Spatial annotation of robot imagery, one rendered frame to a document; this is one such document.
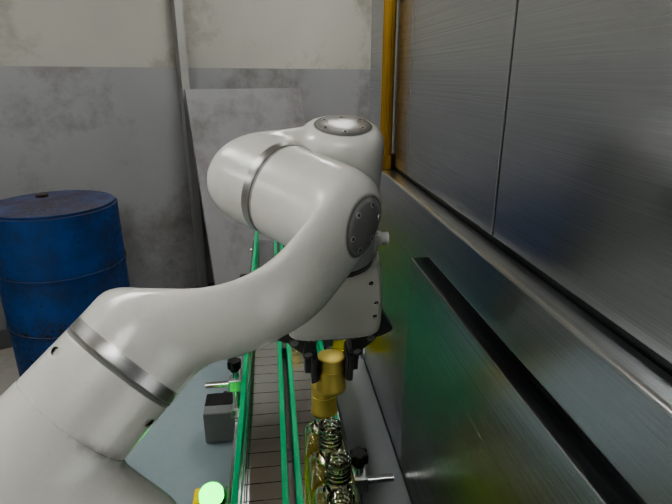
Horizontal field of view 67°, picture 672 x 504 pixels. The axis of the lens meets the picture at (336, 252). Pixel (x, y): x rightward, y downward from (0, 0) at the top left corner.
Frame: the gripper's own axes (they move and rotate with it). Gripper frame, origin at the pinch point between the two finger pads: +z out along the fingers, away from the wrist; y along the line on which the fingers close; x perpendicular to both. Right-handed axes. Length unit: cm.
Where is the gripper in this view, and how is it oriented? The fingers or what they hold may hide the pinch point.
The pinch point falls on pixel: (330, 361)
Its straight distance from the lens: 60.3
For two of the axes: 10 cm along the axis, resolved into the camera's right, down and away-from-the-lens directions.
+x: 1.4, 5.6, -8.2
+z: -0.4, 8.3, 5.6
